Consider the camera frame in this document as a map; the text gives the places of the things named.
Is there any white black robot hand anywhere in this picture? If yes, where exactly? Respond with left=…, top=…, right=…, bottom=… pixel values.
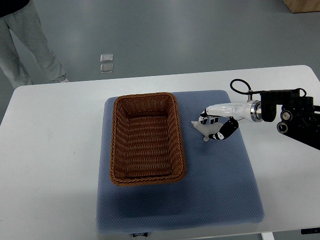
left=197, top=100, right=262, bottom=140

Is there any white toy bear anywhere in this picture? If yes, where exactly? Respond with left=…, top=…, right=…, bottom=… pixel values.
left=191, top=121, right=223, bottom=142

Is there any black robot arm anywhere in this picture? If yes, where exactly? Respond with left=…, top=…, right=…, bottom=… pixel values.
left=230, top=79, right=320, bottom=150

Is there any brown wicker basket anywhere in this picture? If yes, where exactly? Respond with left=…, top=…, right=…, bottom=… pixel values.
left=109, top=92, right=187, bottom=187

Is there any blue quilted mat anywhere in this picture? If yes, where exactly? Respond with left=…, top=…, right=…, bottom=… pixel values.
left=96, top=90, right=264, bottom=235

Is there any wooden box corner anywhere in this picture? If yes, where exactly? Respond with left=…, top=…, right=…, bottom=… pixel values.
left=283, top=0, right=320, bottom=14

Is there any black table control panel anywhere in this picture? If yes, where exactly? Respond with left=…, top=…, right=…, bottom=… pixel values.
left=300, top=227, right=320, bottom=235

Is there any lower metal floor plate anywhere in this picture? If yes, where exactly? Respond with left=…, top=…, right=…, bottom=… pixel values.
left=100, top=63, right=114, bottom=73

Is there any metal floor plate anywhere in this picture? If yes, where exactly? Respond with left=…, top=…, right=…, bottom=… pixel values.
left=100, top=63, right=114, bottom=73
left=100, top=53, right=114, bottom=63

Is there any upper metal floor plate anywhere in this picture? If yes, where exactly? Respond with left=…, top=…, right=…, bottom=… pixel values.
left=100, top=53, right=114, bottom=63

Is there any person in grey trousers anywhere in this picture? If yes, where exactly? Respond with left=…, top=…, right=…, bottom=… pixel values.
left=0, top=0, right=69, bottom=89

